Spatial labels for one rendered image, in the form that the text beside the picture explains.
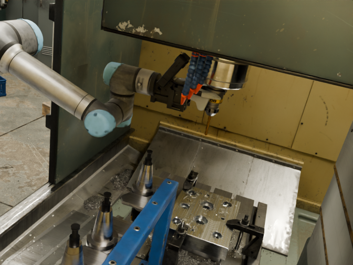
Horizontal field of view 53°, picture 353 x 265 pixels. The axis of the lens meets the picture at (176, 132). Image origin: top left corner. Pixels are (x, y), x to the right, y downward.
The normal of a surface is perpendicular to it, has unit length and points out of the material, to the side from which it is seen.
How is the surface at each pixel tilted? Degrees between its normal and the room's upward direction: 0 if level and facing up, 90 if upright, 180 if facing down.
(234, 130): 90
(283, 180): 24
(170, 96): 90
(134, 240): 0
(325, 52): 90
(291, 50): 90
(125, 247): 0
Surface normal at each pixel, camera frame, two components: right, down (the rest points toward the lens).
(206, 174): 0.02, -0.70
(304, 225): 0.18, -0.90
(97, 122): -0.23, 0.35
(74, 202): 0.44, -0.78
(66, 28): 0.94, 0.27
